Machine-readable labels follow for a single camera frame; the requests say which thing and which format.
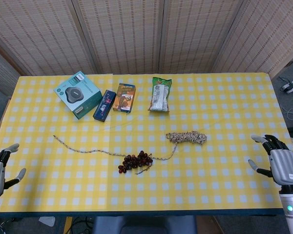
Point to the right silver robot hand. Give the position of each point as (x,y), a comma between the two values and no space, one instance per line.
(284,165)

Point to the yellow white checked tablecloth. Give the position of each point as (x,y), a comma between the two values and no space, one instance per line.
(210,175)

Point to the teal Philips speaker box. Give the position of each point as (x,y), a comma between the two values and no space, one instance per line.
(75,95)

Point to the dark blue slim box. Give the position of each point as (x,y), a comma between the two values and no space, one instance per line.
(103,106)

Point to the dark red grape bunch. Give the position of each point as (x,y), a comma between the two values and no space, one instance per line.
(134,161)

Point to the green silver snack bag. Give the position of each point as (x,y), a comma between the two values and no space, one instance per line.
(160,95)

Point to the orange printed carton box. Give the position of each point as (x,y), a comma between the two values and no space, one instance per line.
(124,98)

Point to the blue grey chair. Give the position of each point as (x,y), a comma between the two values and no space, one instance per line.
(141,224)

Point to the woven beige folding screen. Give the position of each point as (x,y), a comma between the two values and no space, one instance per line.
(127,34)

